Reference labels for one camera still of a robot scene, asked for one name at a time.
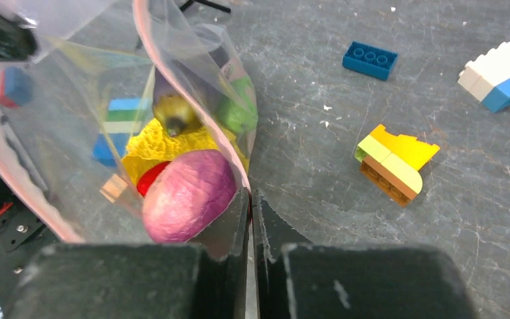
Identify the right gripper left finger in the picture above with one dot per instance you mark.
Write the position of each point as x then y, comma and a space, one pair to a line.
204, 278

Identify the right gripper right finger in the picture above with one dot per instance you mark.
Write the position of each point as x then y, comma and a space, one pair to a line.
300, 279

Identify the purple toy onion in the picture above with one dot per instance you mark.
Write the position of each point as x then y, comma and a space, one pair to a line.
187, 196

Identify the red toy bell pepper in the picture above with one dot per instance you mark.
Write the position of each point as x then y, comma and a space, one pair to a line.
145, 181

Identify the yellow toy cabbage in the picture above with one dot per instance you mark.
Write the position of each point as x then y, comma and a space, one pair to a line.
153, 146

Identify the clear zip top bag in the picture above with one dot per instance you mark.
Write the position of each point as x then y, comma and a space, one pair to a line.
91, 52

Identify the green toy cucumber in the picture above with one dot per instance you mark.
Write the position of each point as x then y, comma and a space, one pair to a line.
242, 117

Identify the red and blue block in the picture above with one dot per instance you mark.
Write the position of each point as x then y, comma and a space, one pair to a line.
16, 87

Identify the orange small block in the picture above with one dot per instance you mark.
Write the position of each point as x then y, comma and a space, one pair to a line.
116, 189

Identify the orange green yellow block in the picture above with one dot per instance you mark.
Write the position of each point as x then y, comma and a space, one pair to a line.
392, 163

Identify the blue green grey block stack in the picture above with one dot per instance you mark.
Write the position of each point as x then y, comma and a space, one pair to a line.
126, 117

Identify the grey microphone on tripod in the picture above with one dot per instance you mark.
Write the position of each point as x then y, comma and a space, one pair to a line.
183, 7

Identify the dark blue flat block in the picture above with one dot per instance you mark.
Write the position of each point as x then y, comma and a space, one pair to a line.
369, 60

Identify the white and blue block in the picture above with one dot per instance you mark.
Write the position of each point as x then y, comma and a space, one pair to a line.
487, 78

